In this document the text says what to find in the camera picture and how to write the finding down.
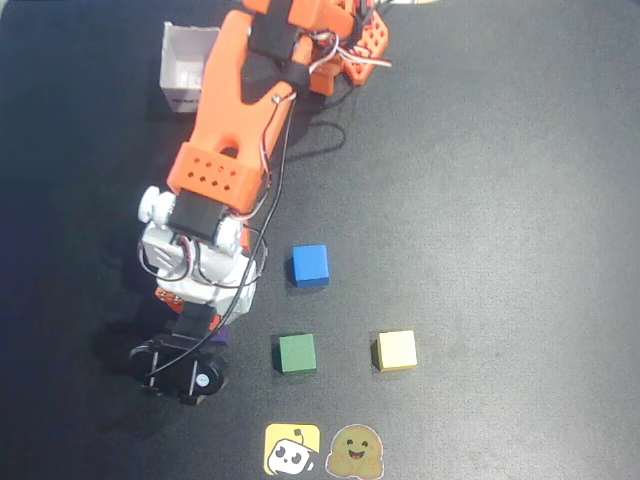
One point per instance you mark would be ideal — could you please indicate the white open cardboard box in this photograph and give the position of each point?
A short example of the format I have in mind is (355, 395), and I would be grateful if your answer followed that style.
(182, 55)

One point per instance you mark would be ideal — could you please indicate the black table mat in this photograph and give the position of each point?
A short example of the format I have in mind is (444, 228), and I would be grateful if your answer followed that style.
(500, 250)

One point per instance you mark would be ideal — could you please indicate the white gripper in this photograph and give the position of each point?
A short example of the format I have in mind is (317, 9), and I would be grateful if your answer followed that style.
(192, 320)

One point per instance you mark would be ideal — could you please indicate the yellow cube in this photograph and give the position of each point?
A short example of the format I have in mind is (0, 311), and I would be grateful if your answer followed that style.
(396, 350)

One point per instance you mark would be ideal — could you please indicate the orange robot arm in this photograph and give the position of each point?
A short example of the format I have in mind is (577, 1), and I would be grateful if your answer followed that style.
(225, 100)

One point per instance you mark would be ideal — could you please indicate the blue cube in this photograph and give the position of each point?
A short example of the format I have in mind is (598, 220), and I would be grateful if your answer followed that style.
(310, 265)

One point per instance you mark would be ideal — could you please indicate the purple cube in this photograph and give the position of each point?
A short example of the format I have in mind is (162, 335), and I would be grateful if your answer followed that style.
(221, 337)

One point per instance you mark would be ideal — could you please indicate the hugging face emoji sticker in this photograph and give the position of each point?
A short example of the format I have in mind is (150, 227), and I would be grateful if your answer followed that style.
(355, 450)

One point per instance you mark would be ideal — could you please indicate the yellow robot sticker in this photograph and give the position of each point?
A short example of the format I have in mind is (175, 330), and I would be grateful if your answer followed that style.
(292, 450)

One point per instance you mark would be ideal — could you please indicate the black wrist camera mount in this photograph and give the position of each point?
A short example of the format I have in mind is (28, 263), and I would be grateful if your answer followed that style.
(170, 365)

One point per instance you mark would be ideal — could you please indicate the green cube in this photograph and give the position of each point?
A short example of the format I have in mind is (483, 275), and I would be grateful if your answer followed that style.
(297, 353)

